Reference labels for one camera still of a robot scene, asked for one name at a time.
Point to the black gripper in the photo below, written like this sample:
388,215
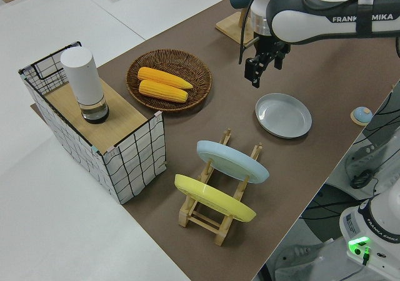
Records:
267,48

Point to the light blue plate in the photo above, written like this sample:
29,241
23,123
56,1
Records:
231,160

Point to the yellow corn cob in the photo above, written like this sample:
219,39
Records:
162,77
162,92

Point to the blue dome bell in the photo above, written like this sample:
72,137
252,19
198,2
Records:
362,115

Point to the wooden mug tree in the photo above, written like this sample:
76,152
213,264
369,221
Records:
232,28

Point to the yellow plate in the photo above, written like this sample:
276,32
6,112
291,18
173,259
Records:
215,198

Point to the gray plate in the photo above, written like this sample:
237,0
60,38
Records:
282,115

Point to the wooden plate rack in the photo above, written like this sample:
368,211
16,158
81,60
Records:
203,221

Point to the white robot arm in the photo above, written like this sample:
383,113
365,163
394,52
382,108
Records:
312,25

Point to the brown wicker basket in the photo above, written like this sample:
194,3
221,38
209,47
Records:
197,75

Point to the white cylindrical grinder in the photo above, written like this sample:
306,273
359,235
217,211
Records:
84,81

